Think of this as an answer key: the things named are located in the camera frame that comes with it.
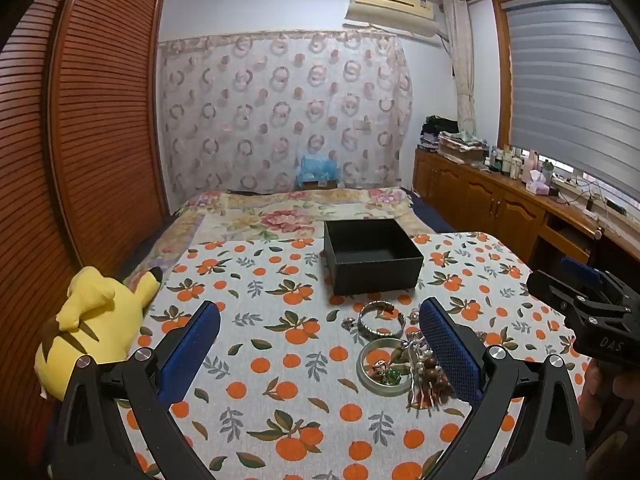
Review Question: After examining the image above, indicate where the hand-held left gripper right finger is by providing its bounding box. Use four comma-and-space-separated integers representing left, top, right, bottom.
419, 297, 586, 480

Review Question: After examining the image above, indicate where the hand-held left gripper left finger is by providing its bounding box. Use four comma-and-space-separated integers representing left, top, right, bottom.
52, 301, 222, 480

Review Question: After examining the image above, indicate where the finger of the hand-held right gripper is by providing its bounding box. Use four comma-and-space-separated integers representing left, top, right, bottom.
560, 257, 610, 288
526, 270, 587, 318

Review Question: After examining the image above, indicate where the white pearl necklace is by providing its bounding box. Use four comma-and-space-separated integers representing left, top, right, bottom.
406, 336, 432, 382

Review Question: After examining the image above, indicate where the silver bangle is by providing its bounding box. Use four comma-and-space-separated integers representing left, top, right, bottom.
357, 301, 406, 340

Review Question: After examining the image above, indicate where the pale jade bangle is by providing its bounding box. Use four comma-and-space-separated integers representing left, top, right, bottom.
356, 338, 420, 395

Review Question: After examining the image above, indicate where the black jewelry box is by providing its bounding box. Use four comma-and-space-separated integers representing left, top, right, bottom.
322, 218, 425, 297

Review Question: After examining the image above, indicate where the person's right hand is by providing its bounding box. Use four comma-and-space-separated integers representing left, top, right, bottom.
581, 360, 613, 423

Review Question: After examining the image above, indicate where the orange fruit print cloth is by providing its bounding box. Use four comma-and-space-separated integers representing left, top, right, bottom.
117, 232, 593, 480

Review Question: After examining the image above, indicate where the pink tissue box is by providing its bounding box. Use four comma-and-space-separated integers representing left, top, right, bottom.
525, 170, 552, 196

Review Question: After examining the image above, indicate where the yellow plush toy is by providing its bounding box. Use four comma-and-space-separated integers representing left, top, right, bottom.
35, 266, 164, 402

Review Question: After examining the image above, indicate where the long wooden cabinet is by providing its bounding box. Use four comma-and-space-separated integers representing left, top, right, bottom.
413, 147, 640, 281

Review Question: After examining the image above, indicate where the group of cosmetic bottles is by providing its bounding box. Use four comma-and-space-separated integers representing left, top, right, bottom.
487, 145, 526, 181

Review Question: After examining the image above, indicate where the floral blanket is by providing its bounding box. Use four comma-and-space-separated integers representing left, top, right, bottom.
165, 186, 437, 263

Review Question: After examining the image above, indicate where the navy bed sheet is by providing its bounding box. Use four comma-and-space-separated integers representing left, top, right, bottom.
400, 187, 451, 235

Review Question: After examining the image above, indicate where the stack of folded clothes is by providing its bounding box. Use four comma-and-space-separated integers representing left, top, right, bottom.
418, 116, 489, 164

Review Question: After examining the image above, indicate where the grey zebra roller blind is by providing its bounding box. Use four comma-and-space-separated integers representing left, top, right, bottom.
504, 0, 640, 202

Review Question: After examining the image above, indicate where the blue plastic bag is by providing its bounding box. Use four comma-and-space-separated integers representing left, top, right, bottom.
296, 155, 340, 189

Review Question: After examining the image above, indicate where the tied cream window drape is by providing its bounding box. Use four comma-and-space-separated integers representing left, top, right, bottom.
442, 0, 475, 134

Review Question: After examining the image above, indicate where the brown louvred wardrobe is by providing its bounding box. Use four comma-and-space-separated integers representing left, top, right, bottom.
0, 0, 169, 461

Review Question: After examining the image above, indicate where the cream air conditioner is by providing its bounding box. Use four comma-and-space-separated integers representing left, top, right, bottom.
344, 0, 437, 39

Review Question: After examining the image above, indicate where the power strip with cables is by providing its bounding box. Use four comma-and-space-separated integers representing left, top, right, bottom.
550, 174, 628, 217

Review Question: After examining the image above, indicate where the wooden window frame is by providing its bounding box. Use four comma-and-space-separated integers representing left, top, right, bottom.
492, 0, 517, 150

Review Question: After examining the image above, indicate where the ring pattern sheer curtain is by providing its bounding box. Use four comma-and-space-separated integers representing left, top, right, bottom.
157, 30, 414, 206

